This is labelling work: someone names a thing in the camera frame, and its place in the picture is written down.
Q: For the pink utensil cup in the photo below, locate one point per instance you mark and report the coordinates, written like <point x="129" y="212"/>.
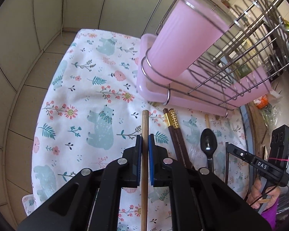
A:
<point x="189" y="31"/>

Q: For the dark chopstick gold cap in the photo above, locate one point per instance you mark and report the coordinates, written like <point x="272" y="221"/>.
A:
<point x="180" y="139"/>

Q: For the orange white snack bag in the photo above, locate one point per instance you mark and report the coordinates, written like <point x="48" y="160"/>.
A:
<point x="261" y="102"/>

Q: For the black chopstick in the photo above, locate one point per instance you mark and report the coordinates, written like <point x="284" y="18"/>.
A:
<point x="226" y="163"/>

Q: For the black plastic spoon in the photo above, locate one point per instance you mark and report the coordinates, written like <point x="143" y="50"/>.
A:
<point x="208" y="145"/>

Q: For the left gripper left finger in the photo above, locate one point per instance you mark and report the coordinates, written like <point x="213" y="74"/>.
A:
<point x="132" y="169"/>

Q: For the floral bear tablecloth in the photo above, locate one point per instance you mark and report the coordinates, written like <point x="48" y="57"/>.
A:
<point x="92" y="112"/>

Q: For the metal wire dish rack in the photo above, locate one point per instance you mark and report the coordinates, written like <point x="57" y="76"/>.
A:
<point x="258" y="36"/>

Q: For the light wooden chopstick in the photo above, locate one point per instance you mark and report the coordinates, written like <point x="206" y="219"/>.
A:
<point x="207" y="121"/>
<point x="144" y="169"/>

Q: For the pink drip tray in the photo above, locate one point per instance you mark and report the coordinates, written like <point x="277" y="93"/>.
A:
<point x="194" y="90"/>

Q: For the person's right hand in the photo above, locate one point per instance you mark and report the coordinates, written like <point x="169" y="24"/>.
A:
<point x="254" y="198"/>

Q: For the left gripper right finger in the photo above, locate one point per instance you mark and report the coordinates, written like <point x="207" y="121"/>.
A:
<point x="159" y="176"/>

